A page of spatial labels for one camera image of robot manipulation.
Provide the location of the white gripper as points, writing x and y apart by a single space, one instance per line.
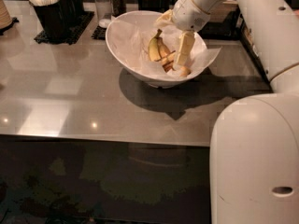
188 17

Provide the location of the spotted yellow banana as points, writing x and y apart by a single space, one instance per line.
167 59

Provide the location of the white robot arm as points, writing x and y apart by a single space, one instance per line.
254 147

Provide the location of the yellow banana behind green one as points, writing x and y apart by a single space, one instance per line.
162 48

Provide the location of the green-yellow banana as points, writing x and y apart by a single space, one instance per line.
153 48

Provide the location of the yellow banana at bottom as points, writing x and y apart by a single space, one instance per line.
183 70

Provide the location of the white paper bowl liner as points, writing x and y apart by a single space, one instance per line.
127 41

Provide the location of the white ceramic bowl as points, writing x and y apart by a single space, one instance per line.
124 52

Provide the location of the black stirrer holder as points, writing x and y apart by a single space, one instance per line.
154 5

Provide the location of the brown napkin stack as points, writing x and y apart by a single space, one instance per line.
223 10

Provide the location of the dark pepper shaker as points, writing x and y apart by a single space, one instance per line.
118 0

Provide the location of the small black mat under shakers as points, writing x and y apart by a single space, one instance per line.
99 33

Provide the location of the black condiment packet rack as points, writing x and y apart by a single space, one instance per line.
246 40

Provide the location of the clear salt shaker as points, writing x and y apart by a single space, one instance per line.
103 11

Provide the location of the black cutlery holder rear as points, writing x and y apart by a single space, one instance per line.
72 10

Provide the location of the black cutlery holder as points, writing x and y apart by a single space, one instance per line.
52 21
72 10

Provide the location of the black cutlery holder front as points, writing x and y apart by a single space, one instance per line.
52 21

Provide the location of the stack of brown cup lids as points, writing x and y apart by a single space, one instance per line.
5 19

